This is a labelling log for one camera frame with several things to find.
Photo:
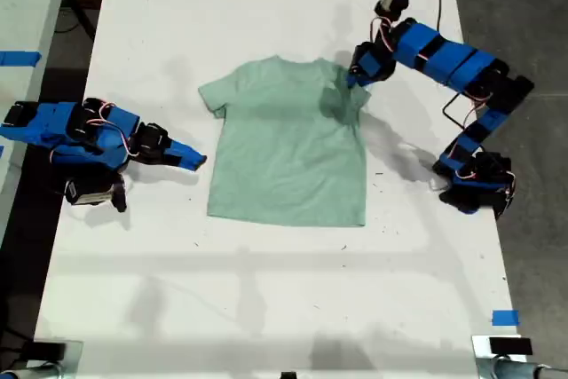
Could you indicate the small black box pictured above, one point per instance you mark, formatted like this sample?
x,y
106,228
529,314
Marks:
x,y
44,350
510,346

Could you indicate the pale green T-shirt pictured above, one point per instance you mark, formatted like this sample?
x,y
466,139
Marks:
x,y
284,148

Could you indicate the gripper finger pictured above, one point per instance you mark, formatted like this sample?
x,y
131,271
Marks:
x,y
179,162
358,64
368,81
186,150

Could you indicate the long blue tape strip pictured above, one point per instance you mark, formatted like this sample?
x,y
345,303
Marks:
x,y
18,58

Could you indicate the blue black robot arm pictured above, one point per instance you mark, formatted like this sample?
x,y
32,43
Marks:
x,y
66,135
448,59

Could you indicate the short blue tape strip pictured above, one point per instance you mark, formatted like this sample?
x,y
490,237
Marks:
x,y
505,318

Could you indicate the metal table clamp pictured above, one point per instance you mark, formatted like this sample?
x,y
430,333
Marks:
x,y
488,363
40,368

